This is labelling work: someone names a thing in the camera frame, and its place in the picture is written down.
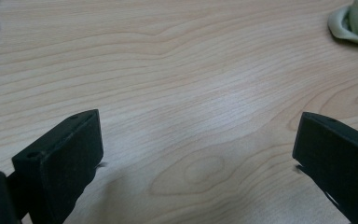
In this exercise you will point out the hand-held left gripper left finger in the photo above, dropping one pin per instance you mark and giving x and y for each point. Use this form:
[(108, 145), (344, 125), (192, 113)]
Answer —
[(59, 168)]

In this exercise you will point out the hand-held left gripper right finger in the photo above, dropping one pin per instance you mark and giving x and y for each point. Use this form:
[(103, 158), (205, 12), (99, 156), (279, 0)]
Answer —
[(338, 155)]

